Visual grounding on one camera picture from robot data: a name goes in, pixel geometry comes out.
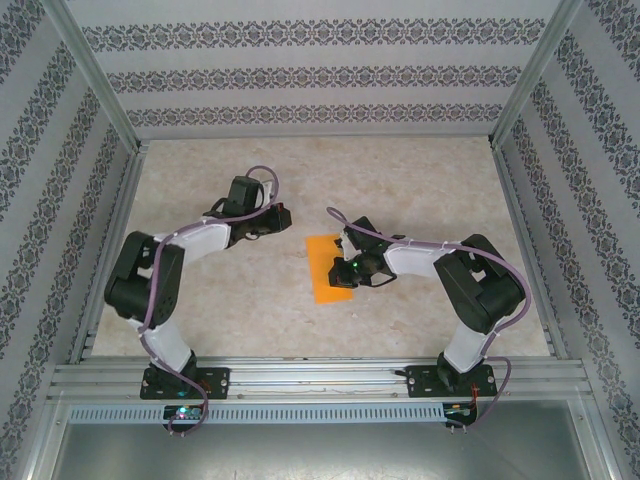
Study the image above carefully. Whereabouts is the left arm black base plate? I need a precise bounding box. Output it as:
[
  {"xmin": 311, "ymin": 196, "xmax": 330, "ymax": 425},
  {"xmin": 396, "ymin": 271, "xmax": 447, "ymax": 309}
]
[{"xmin": 141, "ymin": 367, "xmax": 231, "ymax": 401}]

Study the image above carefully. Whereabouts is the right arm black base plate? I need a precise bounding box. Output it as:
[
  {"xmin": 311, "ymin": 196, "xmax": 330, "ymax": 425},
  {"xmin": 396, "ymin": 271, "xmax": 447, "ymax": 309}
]
[{"xmin": 407, "ymin": 364, "xmax": 501, "ymax": 400}]

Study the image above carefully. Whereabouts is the grey slotted cable duct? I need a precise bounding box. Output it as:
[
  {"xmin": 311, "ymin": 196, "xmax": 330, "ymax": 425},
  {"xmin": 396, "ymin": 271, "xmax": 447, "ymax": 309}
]
[{"xmin": 69, "ymin": 403, "xmax": 446, "ymax": 424}]

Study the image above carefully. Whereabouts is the long aluminium mounting rail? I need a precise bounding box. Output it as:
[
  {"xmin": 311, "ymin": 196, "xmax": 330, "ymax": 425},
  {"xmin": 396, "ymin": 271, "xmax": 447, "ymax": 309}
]
[{"xmin": 49, "ymin": 355, "xmax": 590, "ymax": 402}]

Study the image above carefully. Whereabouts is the aluminium table side rail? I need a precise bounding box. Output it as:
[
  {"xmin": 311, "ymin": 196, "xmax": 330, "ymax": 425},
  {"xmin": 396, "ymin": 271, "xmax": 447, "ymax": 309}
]
[
  {"xmin": 491, "ymin": 141, "xmax": 570, "ymax": 360},
  {"xmin": 67, "ymin": 141, "xmax": 151, "ymax": 365}
]

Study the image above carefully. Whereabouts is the aluminium frame post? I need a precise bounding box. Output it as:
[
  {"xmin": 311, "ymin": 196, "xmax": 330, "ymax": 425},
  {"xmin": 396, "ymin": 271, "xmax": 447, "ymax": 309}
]
[
  {"xmin": 487, "ymin": 0, "xmax": 587, "ymax": 154},
  {"xmin": 39, "ymin": 0, "xmax": 151, "ymax": 154}
]

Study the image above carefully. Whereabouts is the orange paper sheet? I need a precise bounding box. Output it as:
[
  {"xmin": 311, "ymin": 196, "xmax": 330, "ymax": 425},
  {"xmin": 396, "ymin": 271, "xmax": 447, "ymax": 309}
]
[{"xmin": 304, "ymin": 233, "xmax": 355, "ymax": 305}]

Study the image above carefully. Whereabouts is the grey metal sheet tray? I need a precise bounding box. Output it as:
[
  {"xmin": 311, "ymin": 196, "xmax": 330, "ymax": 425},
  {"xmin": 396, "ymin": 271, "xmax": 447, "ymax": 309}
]
[{"xmin": 47, "ymin": 399, "xmax": 614, "ymax": 480}]

